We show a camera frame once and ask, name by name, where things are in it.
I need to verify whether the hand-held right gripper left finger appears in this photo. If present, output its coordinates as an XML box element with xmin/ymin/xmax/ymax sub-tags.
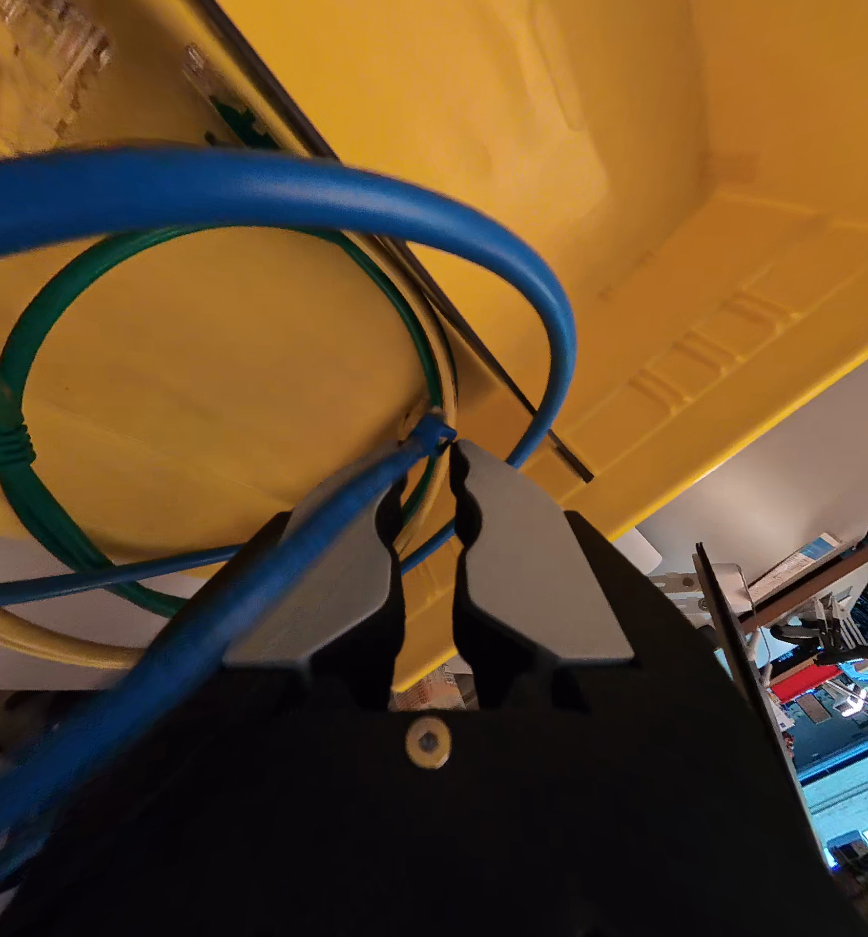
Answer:
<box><xmin>224</xmin><ymin>448</ymin><xmax>408</xmax><ymax>711</ymax></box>

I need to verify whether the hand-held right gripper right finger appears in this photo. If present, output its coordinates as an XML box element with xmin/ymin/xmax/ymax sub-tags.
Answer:
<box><xmin>449</xmin><ymin>439</ymin><xmax>636</xmax><ymax>711</ymax></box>

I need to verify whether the yellow ethernet cable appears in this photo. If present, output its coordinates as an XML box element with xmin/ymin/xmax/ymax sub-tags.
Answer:
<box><xmin>0</xmin><ymin>0</ymin><xmax>460</xmax><ymax>671</ymax></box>

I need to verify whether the blue ethernet cable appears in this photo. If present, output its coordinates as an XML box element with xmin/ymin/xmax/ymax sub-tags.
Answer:
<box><xmin>0</xmin><ymin>146</ymin><xmax>578</xmax><ymax>909</ymax></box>

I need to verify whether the yellow plastic bin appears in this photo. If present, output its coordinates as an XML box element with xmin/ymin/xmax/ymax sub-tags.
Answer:
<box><xmin>0</xmin><ymin>0</ymin><xmax>868</xmax><ymax>693</ymax></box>

